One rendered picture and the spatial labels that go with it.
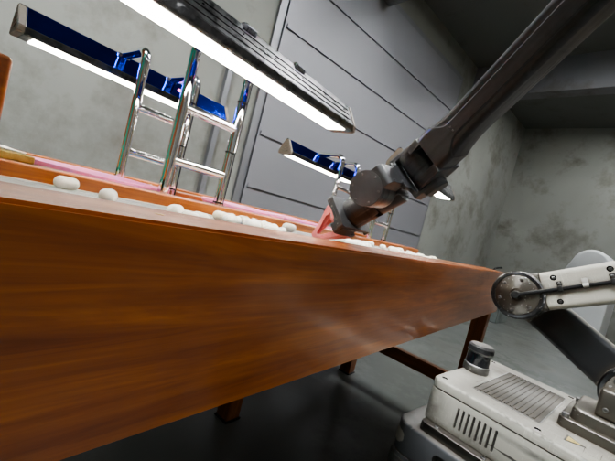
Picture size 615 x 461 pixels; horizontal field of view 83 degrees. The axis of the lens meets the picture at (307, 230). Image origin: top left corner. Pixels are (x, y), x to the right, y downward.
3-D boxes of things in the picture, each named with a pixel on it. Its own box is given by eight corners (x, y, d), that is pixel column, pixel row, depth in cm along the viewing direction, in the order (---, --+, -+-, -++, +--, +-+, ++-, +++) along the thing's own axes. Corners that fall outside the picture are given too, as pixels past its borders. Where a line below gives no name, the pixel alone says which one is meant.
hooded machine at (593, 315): (538, 330, 501) (564, 243, 495) (547, 328, 543) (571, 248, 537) (596, 351, 453) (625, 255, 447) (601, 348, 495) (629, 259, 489)
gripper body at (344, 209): (324, 199, 64) (356, 178, 60) (352, 209, 72) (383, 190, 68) (335, 230, 61) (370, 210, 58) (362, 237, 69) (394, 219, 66)
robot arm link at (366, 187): (451, 183, 57) (422, 144, 60) (433, 174, 48) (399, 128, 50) (393, 224, 63) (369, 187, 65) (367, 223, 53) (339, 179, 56)
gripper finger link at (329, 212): (301, 220, 70) (337, 198, 65) (321, 225, 76) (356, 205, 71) (310, 251, 68) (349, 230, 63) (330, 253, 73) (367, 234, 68)
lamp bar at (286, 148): (358, 185, 204) (361, 173, 204) (289, 154, 155) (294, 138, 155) (347, 183, 209) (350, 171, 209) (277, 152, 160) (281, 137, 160)
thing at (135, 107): (173, 220, 105) (208, 76, 103) (102, 209, 90) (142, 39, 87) (145, 209, 117) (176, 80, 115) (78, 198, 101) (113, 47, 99)
